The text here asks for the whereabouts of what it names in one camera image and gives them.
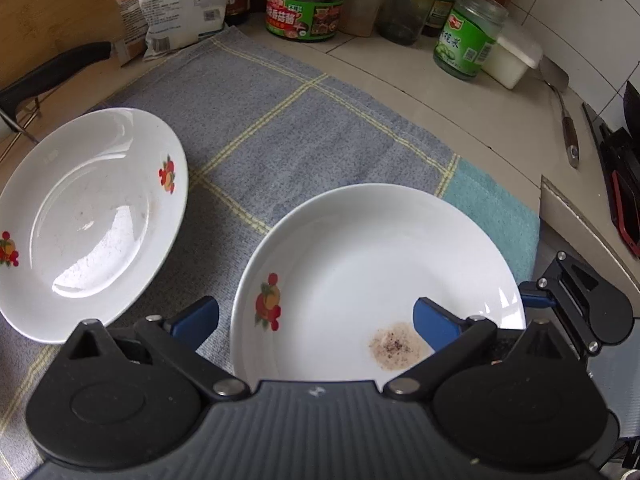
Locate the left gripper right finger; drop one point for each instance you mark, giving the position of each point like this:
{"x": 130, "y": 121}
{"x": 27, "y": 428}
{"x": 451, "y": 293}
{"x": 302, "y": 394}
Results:
{"x": 515, "y": 400}

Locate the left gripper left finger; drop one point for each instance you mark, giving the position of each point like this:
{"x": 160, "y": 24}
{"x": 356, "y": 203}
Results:
{"x": 116, "y": 398}

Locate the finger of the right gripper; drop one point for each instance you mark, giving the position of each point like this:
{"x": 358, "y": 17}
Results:
{"x": 593, "y": 313}

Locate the white fruit-pattern plate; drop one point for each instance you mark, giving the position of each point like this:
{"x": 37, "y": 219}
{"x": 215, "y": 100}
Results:
{"x": 87, "y": 220}

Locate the white plate with stain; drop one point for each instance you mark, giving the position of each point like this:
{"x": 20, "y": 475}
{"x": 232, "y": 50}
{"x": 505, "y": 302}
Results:
{"x": 328, "y": 294}

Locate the black gas stove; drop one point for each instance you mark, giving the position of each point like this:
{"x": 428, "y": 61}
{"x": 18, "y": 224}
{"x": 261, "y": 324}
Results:
{"x": 618, "y": 152}

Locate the white plastic box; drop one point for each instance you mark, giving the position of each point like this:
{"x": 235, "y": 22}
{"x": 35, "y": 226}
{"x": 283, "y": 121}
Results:
{"x": 514, "y": 53}

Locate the grey checked towel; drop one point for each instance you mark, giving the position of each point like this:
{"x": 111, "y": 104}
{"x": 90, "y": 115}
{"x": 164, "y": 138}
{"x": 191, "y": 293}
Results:
{"x": 267, "y": 124}

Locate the green label glass jar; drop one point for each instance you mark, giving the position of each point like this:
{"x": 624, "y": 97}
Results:
{"x": 470, "y": 32}

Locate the clear glass bottle red cap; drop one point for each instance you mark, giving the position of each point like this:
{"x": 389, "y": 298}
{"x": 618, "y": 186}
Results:
{"x": 402, "y": 21}

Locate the bamboo cutting board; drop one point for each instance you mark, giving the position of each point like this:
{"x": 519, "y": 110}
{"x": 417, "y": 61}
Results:
{"x": 33, "y": 31}

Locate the yellow lid spice jar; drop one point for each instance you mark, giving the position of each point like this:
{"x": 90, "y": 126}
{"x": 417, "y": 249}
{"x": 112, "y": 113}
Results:
{"x": 358, "y": 17}

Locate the red white seasoning bag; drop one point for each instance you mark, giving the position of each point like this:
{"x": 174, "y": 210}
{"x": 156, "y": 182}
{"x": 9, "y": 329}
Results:
{"x": 127, "y": 5}

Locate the green lid sauce jar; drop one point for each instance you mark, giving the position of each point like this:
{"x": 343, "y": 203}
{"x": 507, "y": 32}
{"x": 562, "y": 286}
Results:
{"x": 303, "y": 20}

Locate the metal spatula wooden handle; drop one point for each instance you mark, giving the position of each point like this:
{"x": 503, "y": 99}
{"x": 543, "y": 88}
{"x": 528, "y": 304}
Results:
{"x": 557, "y": 80}

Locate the metal wire rack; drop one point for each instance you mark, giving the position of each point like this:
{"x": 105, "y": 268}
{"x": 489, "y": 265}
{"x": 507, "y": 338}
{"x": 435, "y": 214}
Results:
{"x": 10, "y": 126}

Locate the kitchen knife black handle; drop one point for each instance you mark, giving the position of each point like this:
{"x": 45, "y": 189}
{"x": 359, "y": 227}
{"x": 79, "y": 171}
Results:
{"x": 52, "y": 73}

